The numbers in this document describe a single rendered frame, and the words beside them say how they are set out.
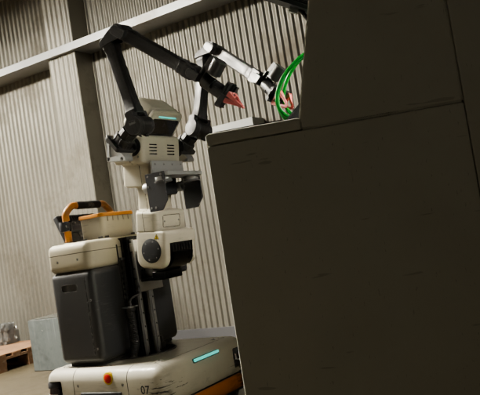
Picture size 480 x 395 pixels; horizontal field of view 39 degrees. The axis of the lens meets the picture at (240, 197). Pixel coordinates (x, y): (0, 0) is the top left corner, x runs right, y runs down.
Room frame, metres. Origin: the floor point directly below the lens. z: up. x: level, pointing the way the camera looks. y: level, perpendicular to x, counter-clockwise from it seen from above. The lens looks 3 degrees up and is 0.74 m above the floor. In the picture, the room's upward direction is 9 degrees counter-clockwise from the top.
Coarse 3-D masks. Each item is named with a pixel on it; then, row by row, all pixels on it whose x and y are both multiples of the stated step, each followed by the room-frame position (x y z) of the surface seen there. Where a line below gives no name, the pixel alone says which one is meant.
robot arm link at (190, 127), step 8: (200, 56) 3.15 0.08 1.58; (208, 56) 3.21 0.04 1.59; (200, 64) 3.14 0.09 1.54; (200, 88) 3.12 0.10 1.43; (200, 96) 3.10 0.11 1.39; (200, 104) 3.10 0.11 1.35; (192, 112) 3.12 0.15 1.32; (200, 112) 3.09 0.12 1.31; (192, 120) 3.07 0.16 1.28; (200, 120) 3.13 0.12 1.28; (208, 120) 3.13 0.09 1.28; (192, 128) 3.06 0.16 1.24; (200, 128) 3.06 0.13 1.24; (192, 136) 3.09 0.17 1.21
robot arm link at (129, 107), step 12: (120, 24) 2.68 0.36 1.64; (108, 36) 2.71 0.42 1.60; (108, 48) 2.72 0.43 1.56; (120, 48) 2.75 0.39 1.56; (108, 60) 2.74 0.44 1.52; (120, 60) 2.73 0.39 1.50; (120, 72) 2.72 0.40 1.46; (120, 84) 2.73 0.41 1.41; (132, 84) 2.74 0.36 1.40; (132, 96) 2.72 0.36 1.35; (132, 108) 2.71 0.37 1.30; (132, 120) 2.70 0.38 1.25; (132, 132) 2.71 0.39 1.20
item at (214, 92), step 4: (212, 84) 2.54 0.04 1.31; (216, 84) 2.54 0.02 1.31; (220, 84) 2.54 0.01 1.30; (228, 84) 2.51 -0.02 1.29; (232, 84) 2.54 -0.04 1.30; (212, 88) 2.54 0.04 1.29; (216, 88) 2.54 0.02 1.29; (220, 88) 2.53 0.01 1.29; (224, 88) 2.52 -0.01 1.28; (228, 88) 2.52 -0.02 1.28; (212, 92) 2.55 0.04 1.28; (216, 92) 2.54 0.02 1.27; (220, 92) 2.52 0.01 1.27; (224, 92) 2.52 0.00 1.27; (216, 96) 2.55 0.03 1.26; (216, 100) 2.53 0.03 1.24; (224, 104) 2.58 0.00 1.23
